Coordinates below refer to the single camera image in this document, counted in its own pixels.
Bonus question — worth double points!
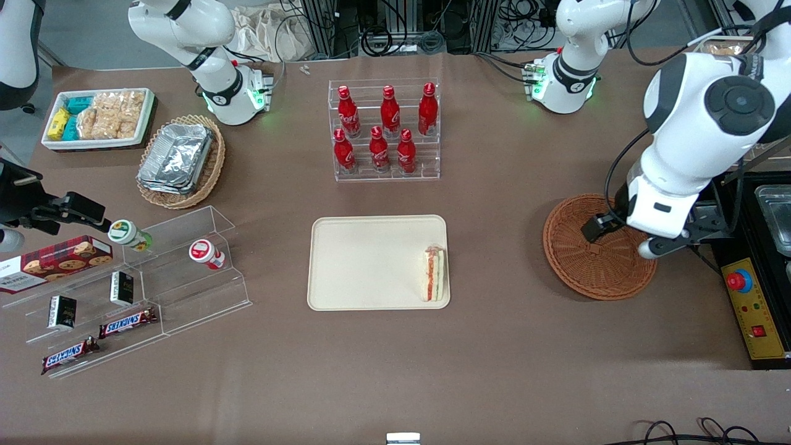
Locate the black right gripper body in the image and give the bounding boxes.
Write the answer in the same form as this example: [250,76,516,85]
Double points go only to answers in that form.
[0,158,66,235]

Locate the white rectangular snack bin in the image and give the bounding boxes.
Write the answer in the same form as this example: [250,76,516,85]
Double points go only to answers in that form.
[41,88,156,152]

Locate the red lidded yogurt cup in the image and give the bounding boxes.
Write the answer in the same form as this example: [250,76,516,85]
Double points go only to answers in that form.
[188,239,226,270]

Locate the aluminium foil tray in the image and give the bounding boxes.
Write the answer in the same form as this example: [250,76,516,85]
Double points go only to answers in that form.
[138,161,208,196]
[139,124,214,186]

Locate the clear acrylic bottle rack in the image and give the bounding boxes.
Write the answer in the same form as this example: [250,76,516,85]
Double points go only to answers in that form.
[328,78,441,182]

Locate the red cola bottle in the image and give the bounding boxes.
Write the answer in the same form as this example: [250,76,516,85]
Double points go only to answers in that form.
[337,85,361,138]
[418,82,439,137]
[334,129,357,174]
[397,129,417,174]
[380,85,400,138]
[370,126,391,173]

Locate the yellow control panel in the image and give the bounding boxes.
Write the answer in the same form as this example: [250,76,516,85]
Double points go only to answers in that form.
[721,258,789,361]

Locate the green sunflower yogurt cup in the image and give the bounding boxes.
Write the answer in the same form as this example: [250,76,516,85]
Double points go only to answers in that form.
[108,219,153,252]

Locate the red plaid cookie box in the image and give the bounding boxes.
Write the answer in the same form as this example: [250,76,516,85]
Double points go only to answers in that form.
[0,235,114,294]

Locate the small black snack box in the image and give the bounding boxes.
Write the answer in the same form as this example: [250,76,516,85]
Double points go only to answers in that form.
[48,295,78,329]
[110,271,135,307]

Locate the metal appliance pan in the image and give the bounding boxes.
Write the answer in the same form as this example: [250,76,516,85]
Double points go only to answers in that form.
[754,184,791,257]

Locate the brown flat wicker basket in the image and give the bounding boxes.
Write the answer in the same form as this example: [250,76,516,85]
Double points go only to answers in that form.
[543,193,658,302]

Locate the beige plastic bags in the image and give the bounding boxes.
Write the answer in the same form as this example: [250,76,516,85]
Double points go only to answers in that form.
[230,5,310,62]

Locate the black floor cable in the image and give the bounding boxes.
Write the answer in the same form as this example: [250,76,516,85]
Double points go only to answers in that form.
[621,418,764,445]

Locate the bagged fried snacks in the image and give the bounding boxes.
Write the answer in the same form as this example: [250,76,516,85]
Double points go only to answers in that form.
[704,40,751,57]

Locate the black countertop appliance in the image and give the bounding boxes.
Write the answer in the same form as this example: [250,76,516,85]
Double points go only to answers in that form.
[692,170,791,371]

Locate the light wicker basket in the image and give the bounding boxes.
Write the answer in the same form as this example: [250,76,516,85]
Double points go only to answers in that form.
[136,114,226,210]

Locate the white wire rack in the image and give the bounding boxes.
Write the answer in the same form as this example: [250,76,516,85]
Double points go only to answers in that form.
[686,34,791,166]

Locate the aluminium frame post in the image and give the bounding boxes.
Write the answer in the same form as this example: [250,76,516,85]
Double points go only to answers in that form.
[303,0,359,59]
[470,0,502,53]

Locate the clear rice cracker bag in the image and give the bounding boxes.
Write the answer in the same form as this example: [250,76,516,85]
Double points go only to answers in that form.
[93,93,124,140]
[77,105,103,140]
[117,90,148,138]

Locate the beige plastic serving tray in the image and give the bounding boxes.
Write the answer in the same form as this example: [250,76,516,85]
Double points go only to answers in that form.
[307,214,451,311]

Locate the yellow snack packet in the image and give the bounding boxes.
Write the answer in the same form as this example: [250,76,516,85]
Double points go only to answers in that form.
[48,108,70,141]

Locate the clear acrylic stepped shelf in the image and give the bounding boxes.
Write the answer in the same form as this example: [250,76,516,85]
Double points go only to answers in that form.
[122,206,253,337]
[0,247,167,379]

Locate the triangle sandwich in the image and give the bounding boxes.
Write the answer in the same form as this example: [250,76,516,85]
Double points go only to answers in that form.
[422,244,447,303]

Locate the Snickers chocolate bar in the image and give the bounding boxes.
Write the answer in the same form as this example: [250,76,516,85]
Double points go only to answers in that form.
[98,307,158,339]
[41,337,100,376]

